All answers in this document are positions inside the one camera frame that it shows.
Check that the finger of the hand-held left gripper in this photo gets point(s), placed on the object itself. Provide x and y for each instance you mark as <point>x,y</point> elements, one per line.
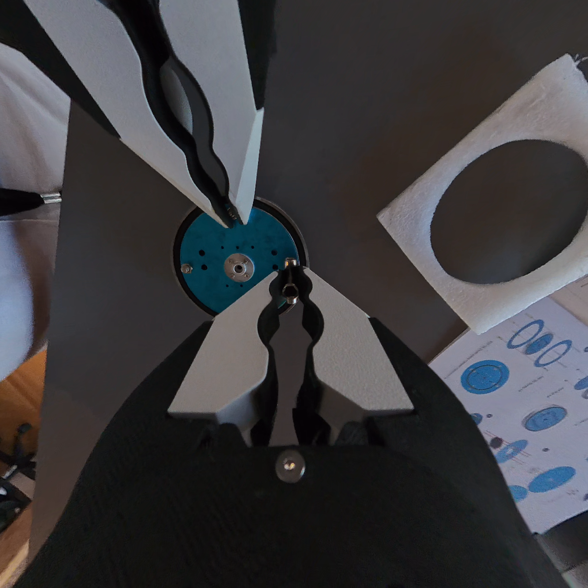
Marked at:
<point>220,59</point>
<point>105,78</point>

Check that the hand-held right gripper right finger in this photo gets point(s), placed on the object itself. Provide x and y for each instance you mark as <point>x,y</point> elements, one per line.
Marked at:
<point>363,363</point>

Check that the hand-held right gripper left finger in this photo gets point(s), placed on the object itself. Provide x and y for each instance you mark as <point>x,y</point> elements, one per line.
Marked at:
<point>220,363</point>

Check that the metal cross socket wrench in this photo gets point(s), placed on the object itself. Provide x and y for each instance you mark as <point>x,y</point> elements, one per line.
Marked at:
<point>290,275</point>

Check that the blue disc with black rim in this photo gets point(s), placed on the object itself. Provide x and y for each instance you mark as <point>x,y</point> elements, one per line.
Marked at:
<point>206,248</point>

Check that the person's white t-shirt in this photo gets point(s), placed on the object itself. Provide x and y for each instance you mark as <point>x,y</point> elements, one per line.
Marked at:
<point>27,138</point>

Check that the white foam sheet with hole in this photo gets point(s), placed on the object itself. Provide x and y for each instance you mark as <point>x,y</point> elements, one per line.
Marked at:
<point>413,220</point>

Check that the instruction sheet with blue drawings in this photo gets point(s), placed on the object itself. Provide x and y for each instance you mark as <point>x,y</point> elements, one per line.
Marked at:
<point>519,404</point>

